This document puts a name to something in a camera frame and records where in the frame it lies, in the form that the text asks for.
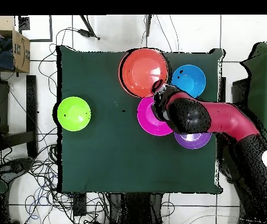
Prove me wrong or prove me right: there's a large orange-red plastic bowl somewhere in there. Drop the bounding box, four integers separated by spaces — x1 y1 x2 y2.
118 48 171 98

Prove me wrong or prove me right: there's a green plastic bowl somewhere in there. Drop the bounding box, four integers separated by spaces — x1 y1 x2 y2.
56 96 92 132

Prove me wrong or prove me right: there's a pink plastic bowl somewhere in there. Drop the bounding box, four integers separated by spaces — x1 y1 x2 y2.
137 96 174 137

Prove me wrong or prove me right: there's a dark green tablecloth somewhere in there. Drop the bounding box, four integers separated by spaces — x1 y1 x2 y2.
56 44 225 195

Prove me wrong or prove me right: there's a purple plastic bowl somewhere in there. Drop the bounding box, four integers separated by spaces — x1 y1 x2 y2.
174 132 212 150

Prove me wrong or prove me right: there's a light blue plastic bowl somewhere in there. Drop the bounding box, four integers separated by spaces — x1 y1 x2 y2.
171 64 207 99

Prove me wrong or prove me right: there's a black power adapter box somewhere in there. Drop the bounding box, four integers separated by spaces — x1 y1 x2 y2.
73 192 87 216

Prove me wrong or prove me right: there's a black tripod leg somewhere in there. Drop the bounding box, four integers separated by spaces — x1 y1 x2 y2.
145 15 152 37
78 15 100 41

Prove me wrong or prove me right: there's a cardboard box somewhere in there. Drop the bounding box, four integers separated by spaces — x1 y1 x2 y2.
0 15 31 74

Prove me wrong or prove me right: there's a dark blue bag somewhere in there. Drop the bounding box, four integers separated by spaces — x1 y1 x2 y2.
0 38 16 72

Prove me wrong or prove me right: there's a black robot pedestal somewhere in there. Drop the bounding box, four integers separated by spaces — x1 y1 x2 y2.
109 192 164 224

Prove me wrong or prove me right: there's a black table leg frame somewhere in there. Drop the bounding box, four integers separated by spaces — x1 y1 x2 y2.
0 74 39 160
217 76 249 104

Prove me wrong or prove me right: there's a black metal floor frame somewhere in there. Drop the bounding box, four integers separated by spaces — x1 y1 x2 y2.
18 15 54 43

